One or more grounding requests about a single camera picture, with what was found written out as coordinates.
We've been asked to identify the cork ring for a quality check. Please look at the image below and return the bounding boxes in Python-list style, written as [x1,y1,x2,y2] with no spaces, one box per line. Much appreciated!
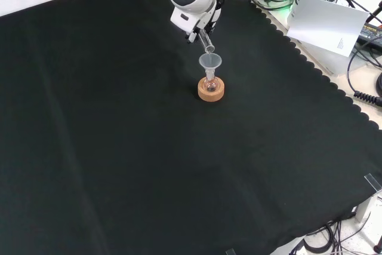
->
[197,76,226,103]

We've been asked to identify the black power adapter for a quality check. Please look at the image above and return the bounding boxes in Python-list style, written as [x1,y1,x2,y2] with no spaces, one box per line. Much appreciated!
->
[356,23,382,49]

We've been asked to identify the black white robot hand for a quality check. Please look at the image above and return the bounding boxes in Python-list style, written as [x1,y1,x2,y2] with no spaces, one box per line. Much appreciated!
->
[170,0,224,44]

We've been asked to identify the black cable loop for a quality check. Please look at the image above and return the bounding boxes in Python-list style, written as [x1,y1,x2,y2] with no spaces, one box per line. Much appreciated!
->
[346,41,382,96]

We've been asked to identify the white bench leg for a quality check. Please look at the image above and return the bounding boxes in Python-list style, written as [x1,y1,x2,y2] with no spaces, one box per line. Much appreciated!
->
[354,194,382,223]

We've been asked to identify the clear graduated cylinder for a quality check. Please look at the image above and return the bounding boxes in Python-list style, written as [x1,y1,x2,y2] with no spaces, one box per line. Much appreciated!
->
[199,27,216,54]

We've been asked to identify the clear plastic funnel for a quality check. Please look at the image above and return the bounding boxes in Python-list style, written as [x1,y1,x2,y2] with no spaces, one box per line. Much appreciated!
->
[198,53,222,78]

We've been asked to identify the coiled black cable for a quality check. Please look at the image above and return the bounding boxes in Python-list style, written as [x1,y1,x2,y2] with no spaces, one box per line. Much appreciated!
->
[353,90,382,107]

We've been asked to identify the black bench cloth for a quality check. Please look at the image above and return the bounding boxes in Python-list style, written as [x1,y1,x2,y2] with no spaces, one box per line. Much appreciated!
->
[0,0,382,255]

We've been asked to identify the black cable bundle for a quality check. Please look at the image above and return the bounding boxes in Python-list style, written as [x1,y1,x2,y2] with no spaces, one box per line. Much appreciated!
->
[288,220,382,255]

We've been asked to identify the pale board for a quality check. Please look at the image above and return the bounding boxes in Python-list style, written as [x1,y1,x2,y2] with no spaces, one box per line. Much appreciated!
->
[286,0,371,58]

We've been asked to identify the glass round-bottom flask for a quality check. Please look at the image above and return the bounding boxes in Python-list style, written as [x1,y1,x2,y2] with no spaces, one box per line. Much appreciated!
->
[204,69,221,93]

